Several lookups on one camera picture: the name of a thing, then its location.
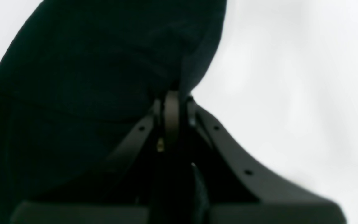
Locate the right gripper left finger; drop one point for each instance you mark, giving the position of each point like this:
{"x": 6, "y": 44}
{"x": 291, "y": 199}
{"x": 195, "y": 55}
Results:
{"x": 164, "y": 119}

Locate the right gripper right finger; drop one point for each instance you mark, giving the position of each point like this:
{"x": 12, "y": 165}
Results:
{"x": 242, "y": 190}

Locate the black t-shirt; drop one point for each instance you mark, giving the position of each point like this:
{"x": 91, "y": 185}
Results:
{"x": 81, "y": 73}

